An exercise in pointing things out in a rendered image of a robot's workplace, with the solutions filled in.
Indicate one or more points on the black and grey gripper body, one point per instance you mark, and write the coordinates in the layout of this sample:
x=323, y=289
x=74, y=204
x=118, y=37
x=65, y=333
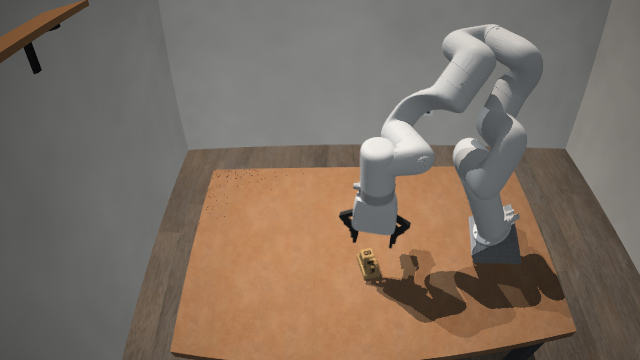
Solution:
x=375, y=219

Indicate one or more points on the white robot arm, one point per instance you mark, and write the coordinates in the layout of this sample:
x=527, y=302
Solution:
x=381, y=160

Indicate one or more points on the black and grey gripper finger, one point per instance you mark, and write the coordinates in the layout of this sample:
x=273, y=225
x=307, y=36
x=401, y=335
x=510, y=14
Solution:
x=399, y=230
x=344, y=216

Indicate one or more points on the tan number cube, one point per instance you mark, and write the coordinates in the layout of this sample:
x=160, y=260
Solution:
x=366, y=254
x=370, y=266

